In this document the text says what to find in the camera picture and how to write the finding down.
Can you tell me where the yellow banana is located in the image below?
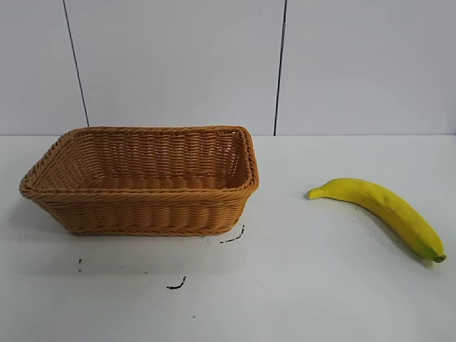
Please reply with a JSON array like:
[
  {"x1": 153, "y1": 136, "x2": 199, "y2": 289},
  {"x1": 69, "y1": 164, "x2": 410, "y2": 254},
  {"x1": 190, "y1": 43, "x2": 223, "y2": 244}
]
[{"x1": 307, "y1": 177, "x2": 447, "y2": 264}]

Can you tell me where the brown woven wicker basket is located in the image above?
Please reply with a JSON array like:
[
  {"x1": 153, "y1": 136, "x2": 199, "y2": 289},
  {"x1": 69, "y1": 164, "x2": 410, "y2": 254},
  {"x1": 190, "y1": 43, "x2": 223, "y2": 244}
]
[{"x1": 19, "y1": 125, "x2": 260, "y2": 237}]

